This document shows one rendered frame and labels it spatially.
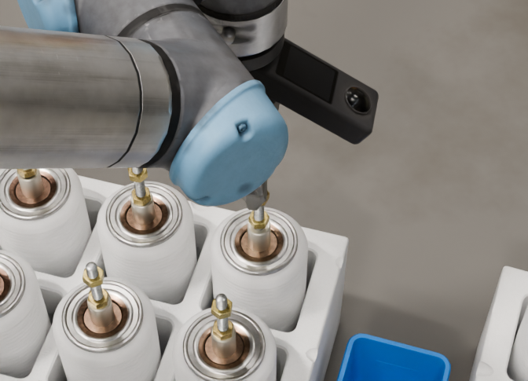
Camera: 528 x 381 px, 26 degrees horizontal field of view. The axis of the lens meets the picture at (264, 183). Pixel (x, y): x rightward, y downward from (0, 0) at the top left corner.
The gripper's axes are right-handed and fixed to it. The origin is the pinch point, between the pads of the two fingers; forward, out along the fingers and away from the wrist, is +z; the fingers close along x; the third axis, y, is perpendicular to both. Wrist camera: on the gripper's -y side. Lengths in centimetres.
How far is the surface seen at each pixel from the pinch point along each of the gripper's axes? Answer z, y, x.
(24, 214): 9.7, 23.9, 0.8
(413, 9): 35, -12, -59
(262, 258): 9.7, -0.1, 1.9
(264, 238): 7.7, -0.1, 0.9
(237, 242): 9.7, 2.6, 0.5
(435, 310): 35.0, -18.9, -9.9
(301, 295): 16.5, -4.0, 1.4
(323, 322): 17.0, -6.6, 3.8
